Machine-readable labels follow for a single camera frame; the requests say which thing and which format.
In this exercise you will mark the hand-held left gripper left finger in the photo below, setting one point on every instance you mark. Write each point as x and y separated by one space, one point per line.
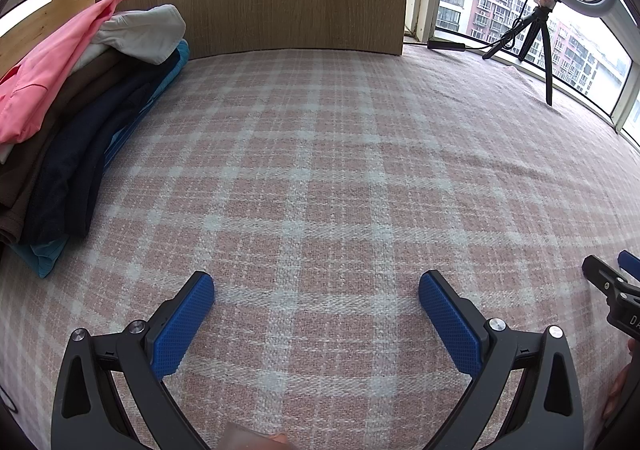
182 325

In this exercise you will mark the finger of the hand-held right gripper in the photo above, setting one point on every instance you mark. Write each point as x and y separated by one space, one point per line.
602 275
631 264

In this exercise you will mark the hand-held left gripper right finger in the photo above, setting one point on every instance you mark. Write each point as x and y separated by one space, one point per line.
450 330

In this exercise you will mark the person's right hand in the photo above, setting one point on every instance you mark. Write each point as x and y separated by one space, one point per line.
617 392

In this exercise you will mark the navy garment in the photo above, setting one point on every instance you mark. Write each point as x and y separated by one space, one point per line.
75 170

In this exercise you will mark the black mini tripod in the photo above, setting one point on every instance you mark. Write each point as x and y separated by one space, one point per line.
547 65

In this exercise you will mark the brown garment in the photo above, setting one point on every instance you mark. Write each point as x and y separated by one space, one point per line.
85 90

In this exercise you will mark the pink garment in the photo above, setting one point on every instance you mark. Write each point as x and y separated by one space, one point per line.
45 80

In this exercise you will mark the white garment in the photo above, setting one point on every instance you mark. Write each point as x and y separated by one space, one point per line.
145 32

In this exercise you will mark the plywood board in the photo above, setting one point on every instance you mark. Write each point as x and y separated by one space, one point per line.
45 25

